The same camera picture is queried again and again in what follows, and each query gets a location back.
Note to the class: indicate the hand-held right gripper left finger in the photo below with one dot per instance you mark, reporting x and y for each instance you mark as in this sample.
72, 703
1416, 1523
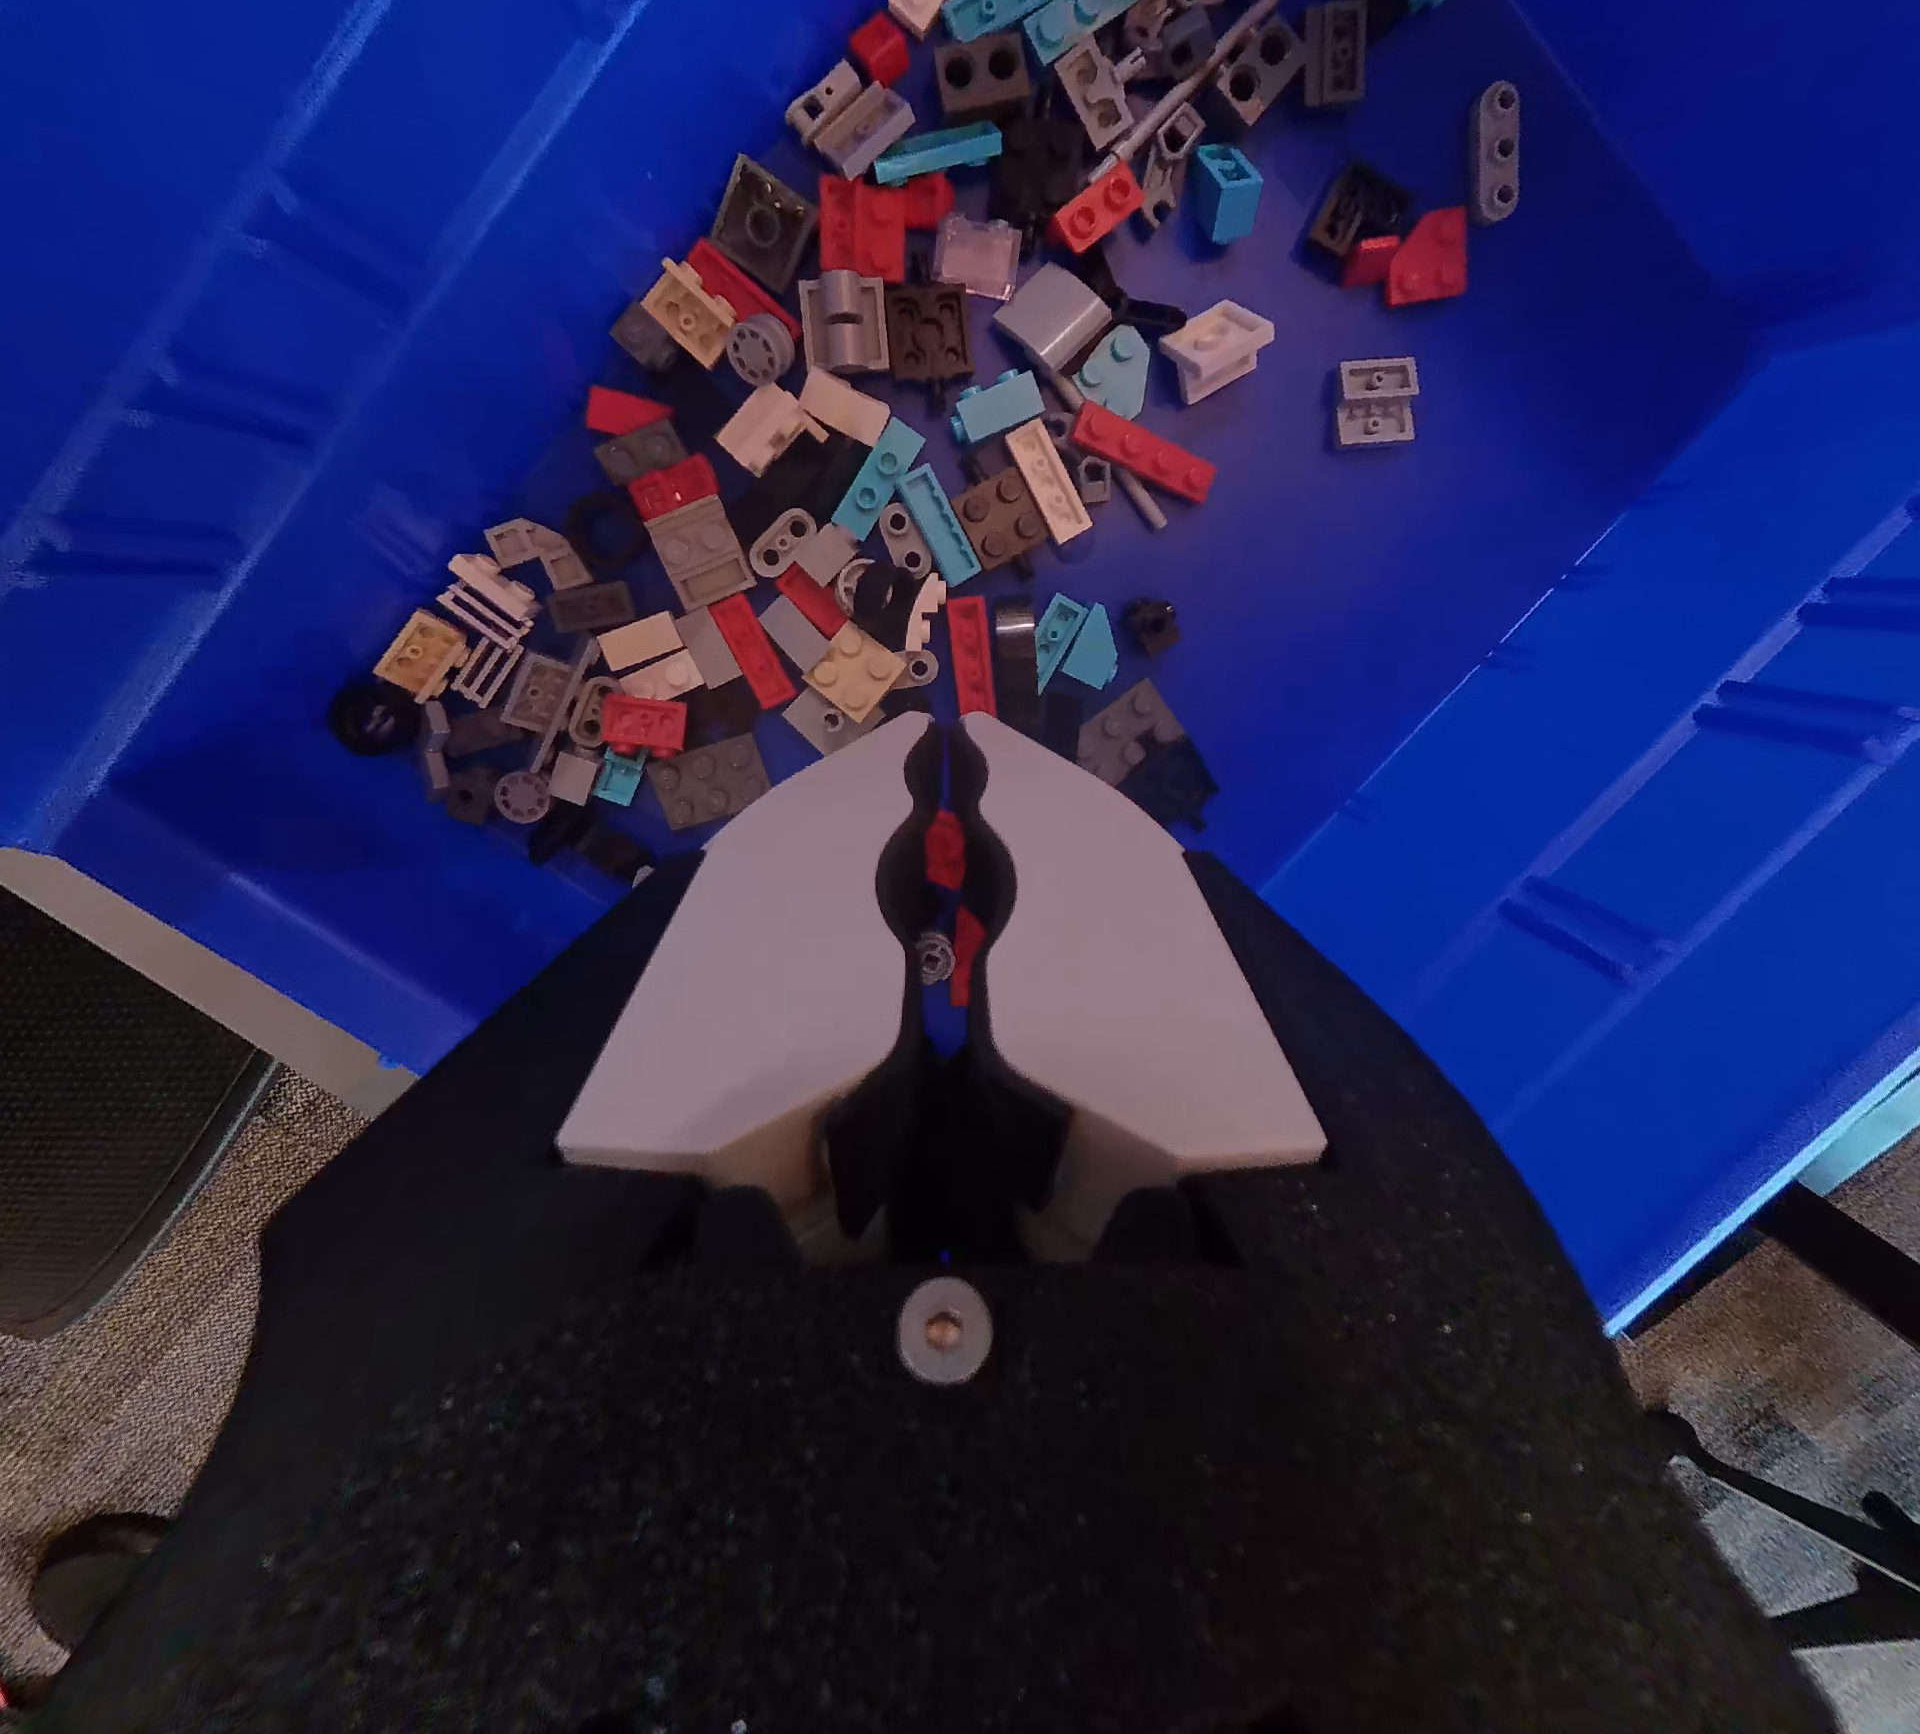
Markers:
751, 999

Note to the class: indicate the blue plastic bin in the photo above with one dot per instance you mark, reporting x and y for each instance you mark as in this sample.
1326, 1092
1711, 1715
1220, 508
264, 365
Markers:
300, 264

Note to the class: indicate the pile of lego bricks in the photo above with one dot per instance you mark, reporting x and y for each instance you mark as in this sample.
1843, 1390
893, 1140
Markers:
900, 339

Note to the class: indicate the black metal bar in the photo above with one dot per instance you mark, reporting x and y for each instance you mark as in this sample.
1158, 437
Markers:
1845, 1247

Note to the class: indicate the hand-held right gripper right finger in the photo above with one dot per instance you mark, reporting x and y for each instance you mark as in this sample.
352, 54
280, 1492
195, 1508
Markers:
1154, 999

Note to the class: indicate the black chair base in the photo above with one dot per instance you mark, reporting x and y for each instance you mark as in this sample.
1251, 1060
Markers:
1801, 1508

